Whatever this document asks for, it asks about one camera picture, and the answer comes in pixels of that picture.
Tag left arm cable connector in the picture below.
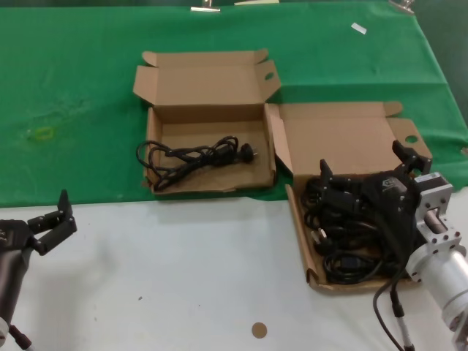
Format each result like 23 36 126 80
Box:
7 324 34 351

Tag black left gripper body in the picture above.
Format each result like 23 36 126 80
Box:
0 218 38 257

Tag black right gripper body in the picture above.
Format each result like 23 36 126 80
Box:
360 170 421 265

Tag open cardboard box oval cutout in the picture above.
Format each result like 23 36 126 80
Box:
132 49 282 195

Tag open cardboard box round cutout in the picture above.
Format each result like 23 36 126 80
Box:
263 101 434 297

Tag silver binder clip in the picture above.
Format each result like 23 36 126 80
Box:
388 0 416 15
189 0 222 13

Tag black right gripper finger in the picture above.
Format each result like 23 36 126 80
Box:
392 140 434 177
319 158 367 208

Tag green table cloth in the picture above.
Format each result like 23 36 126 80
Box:
0 5 468 208

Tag black power cable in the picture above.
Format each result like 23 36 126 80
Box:
323 252 405 286
301 177 366 230
310 219 381 257
137 135 259 192

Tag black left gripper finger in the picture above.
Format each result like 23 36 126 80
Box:
26 189 79 256

